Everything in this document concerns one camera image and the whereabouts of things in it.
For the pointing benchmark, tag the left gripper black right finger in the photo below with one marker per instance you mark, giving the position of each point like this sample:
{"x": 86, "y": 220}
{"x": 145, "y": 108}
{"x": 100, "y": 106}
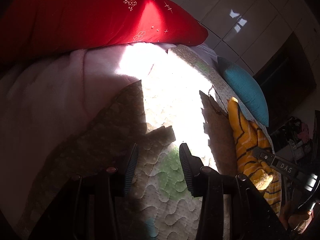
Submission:
{"x": 232, "y": 207}

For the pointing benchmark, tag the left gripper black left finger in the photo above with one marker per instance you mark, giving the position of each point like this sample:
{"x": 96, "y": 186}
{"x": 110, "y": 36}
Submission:
{"x": 89, "y": 208}

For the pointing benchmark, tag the person's right hand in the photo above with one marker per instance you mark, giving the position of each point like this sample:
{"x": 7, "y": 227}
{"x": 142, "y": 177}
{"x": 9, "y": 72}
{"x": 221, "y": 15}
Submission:
{"x": 298, "y": 222}

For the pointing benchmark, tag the turquoise knit pillow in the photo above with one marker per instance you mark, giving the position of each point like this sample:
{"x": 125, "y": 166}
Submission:
{"x": 246, "y": 88}

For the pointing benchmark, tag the patchwork heart quilt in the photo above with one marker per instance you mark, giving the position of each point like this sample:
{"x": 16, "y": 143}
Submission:
{"x": 158, "y": 205}

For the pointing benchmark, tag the white wardrobe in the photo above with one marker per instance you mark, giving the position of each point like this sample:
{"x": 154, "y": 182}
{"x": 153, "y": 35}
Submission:
{"x": 250, "y": 32}

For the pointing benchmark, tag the long red embroidered pillow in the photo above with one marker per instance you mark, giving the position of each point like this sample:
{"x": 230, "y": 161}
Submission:
{"x": 32, "y": 28}

